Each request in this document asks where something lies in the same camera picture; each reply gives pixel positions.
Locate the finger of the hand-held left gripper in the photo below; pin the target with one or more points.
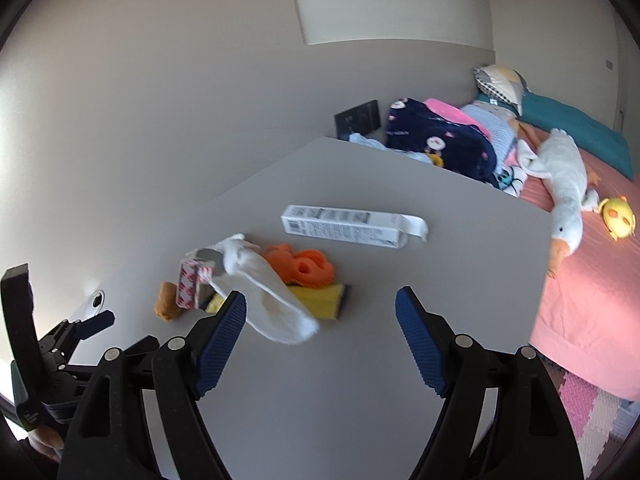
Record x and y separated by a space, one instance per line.
142 345
97 320

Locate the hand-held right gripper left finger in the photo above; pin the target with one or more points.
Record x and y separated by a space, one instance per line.
220 345

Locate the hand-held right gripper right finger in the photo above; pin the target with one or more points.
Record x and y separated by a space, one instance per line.
420 340

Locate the white sock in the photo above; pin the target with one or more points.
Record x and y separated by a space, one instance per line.
270 300

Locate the red patterned tape roll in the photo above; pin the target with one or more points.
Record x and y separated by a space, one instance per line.
190 282

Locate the yellow sponge with dark edge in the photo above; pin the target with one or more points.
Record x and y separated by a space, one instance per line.
320 302

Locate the orange plastic mould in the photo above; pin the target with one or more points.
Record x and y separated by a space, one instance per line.
305 267

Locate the long white printed carton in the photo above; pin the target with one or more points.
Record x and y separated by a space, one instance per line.
340 225

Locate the person's left hand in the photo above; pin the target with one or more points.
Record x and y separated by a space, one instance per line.
45 442

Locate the pink bed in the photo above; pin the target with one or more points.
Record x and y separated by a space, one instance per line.
590 320

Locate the white cartoon print cloth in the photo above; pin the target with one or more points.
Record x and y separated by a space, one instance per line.
510 180

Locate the pastel foam puzzle mat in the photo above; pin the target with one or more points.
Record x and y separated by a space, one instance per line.
595 400

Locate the small light blue cloth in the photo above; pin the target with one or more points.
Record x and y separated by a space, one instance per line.
365 141

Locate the navy rabbit print blanket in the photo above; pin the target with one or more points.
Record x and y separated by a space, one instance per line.
450 135

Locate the white goose plush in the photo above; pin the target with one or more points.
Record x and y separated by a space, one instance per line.
565 175

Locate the light blue folded blanket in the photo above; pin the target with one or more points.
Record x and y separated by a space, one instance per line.
492 125

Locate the pink folded cloth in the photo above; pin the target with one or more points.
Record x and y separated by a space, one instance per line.
445 110

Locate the yellow chick plush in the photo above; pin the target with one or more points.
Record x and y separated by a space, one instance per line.
617 215

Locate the teal pillow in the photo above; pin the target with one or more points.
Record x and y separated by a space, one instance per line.
570 120

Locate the checked patchwork pillow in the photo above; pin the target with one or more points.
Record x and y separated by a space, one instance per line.
500 82

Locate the black wall socket panel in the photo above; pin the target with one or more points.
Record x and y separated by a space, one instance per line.
357 120

